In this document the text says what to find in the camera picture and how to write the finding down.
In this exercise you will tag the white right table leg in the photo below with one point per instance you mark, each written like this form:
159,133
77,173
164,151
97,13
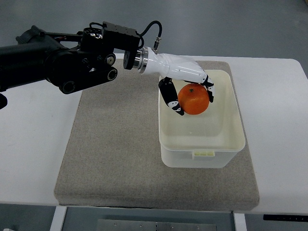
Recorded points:
240,222

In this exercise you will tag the white left table leg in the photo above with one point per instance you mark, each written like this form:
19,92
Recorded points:
58,218

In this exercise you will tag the grey felt mat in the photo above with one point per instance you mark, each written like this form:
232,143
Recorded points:
113,157

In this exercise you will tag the black table control panel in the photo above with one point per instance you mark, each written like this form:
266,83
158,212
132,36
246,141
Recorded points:
291,218

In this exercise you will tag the orange fruit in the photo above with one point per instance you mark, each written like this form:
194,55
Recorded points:
193,99

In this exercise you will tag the white plastic box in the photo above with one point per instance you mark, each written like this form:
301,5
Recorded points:
208,140

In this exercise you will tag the white table leg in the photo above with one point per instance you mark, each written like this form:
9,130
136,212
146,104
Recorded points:
240,222
58,218

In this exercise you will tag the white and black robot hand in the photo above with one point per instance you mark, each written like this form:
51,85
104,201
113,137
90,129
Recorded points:
171,67

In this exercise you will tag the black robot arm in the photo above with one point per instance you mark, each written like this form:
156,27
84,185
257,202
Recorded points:
72,62

